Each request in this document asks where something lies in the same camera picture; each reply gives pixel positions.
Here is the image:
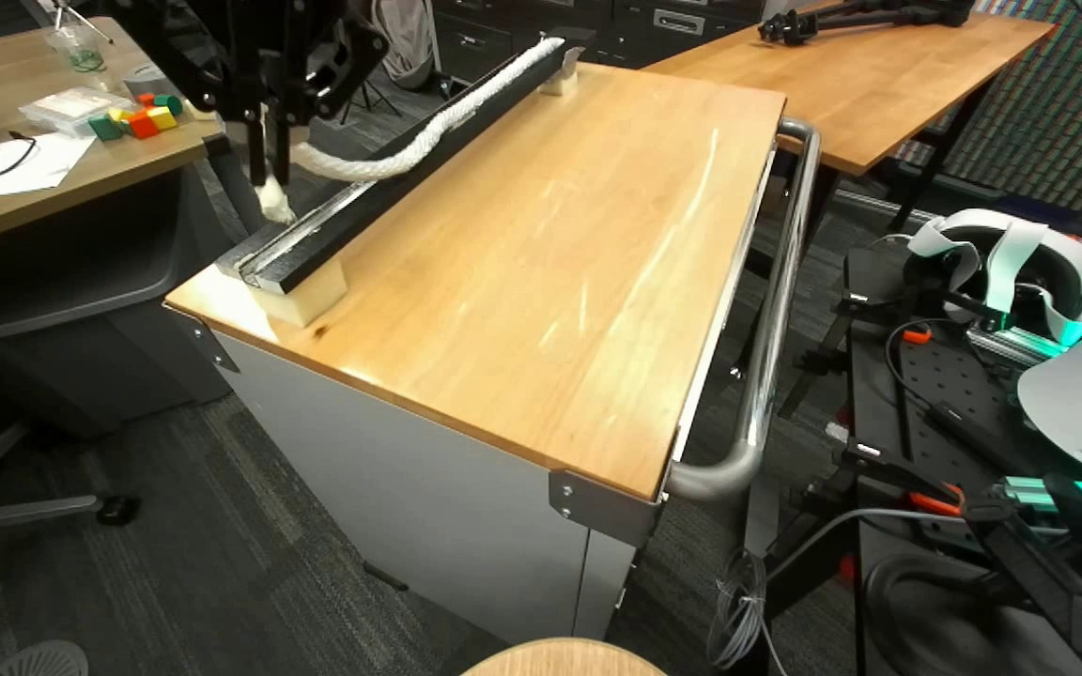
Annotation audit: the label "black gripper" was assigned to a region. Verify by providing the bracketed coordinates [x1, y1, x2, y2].
[235, 0, 392, 193]

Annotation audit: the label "white rope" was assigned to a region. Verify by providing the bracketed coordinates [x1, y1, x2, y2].
[250, 34, 571, 228]

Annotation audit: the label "long black grooved bar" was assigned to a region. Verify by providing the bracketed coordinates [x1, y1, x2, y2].
[213, 42, 571, 299]

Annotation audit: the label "grey fabric bag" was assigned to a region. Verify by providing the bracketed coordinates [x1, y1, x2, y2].
[370, 0, 449, 95]

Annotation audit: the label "wooden office desk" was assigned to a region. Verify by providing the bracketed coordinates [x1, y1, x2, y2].
[0, 13, 282, 443]

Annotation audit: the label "green toy block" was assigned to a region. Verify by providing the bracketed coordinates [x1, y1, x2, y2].
[84, 114, 131, 147]

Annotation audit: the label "cream foam block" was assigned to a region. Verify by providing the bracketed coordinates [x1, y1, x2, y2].
[242, 254, 353, 333]
[546, 54, 586, 104]

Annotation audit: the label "clear plastic cup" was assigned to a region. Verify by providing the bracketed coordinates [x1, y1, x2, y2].
[45, 13, 108, 80]

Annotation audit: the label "white plastic container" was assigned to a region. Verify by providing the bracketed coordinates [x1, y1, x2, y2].
[10, 82, 137, 138]

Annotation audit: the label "white paper sheets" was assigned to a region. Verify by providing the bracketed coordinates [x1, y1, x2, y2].
[0, 128, 98, 207]

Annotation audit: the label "black storage cabinet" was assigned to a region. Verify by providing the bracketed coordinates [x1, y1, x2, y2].
[429, 0, 764, 72]

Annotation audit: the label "steel tool cart wooden top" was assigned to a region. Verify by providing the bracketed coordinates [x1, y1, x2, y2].
[159, 54, 827, 646]

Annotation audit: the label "grey mesh office chair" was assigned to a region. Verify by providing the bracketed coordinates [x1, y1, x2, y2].
[0, 386, 148, 544]

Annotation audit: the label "wooden work table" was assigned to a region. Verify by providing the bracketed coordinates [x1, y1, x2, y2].
[643, 8, 1060, 254]

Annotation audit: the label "black tripod lying flat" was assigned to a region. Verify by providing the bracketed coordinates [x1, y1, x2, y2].
[755, 0, 981, 49]

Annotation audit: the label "round wooden stool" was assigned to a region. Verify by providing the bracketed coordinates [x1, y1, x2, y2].
[462, 636, 673, 676]

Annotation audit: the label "black clamp orange grip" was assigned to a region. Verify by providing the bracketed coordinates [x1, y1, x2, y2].
[833, 291, 948, 378]
[817, 428, 987, 522]

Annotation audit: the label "white VR headset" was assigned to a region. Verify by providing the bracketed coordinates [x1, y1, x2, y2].
[897, 203, 1082, 370]

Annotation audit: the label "grey duct tape roll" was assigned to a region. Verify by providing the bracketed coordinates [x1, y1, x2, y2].
[121, 59, 181, 104]

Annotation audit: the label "steel cart handle bar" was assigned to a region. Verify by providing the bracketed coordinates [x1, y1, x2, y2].
[663, 117, 827, 507]

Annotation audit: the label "grey floor cable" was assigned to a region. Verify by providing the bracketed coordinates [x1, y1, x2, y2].
[708, 502, 987, 676]

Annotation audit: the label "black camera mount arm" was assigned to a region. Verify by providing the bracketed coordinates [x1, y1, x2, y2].
[961, 478, 1082, 669]

